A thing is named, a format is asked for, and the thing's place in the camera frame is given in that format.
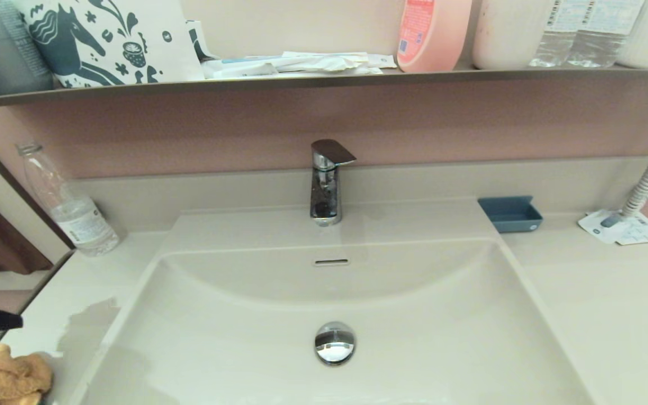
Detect orange cleaning cloth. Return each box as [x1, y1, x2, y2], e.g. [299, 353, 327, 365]
[0, 344, 53, 405]

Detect chrome sink faucet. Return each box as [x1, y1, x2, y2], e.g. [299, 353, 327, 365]
[309, 139, 357, 227]

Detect white ceramic sink basin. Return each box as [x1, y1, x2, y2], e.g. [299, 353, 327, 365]
[71, 200, 597, 405]

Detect clear plastic water bottle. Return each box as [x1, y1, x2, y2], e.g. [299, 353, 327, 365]
[16, 142, 120, 257]

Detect white horse print bag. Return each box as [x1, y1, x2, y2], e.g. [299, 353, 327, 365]
[13, 0, 205, 88]

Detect chrome drain stopper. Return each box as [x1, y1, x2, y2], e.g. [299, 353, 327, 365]
[314, 321, 356, 366]

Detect small patterned white pouch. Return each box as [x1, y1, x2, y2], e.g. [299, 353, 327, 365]
[185, 20, 221, 62]

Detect white tube packet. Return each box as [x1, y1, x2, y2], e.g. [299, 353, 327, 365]
[203, 55, 285, 78]

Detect crumpled white wrapper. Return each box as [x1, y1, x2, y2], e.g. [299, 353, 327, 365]
[279, 51, 384, 75]

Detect pink lotion bottle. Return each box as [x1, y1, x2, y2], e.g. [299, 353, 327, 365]
[396, 0, 473, 73]

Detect blue soap dish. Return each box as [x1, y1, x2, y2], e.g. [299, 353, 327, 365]
[477, 196, 544, 233]

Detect white round container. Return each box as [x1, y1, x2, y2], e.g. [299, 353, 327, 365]
[472, 0, 555, 70]

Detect clear labelled water bottle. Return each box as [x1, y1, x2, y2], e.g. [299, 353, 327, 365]
[528, 0, 583, 68]
[566, 0, 644, 68]

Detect white printed paper packet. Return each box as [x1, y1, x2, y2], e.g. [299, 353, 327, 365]
[577, 209, 648, 246]

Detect brown wall shelf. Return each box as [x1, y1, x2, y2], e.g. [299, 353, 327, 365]
[0, 65, 648, 110]

